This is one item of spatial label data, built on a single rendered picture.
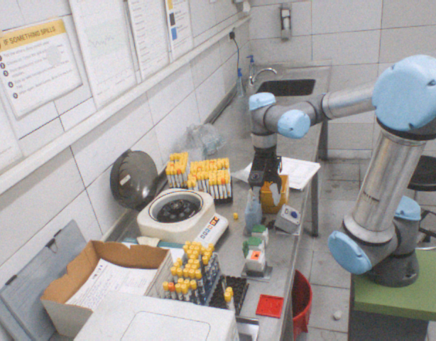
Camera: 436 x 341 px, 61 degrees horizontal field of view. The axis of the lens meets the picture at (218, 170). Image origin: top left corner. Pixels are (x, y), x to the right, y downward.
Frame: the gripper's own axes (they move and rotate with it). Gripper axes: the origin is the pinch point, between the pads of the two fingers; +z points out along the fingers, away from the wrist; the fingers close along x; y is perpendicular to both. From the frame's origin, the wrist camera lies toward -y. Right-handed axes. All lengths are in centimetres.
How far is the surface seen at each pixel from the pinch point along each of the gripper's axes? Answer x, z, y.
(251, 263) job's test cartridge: -0.4, 10.1, -18.4
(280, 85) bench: 50, 16, 184
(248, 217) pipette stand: 7.3, 7.2, 0.2
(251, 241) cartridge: 2.6, 9.1, -9.5
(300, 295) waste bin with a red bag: -3, 69, 27
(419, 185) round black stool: -49, 37, 85
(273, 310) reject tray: -9.9, 16.0, -27.9
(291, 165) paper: 6, 13, 50
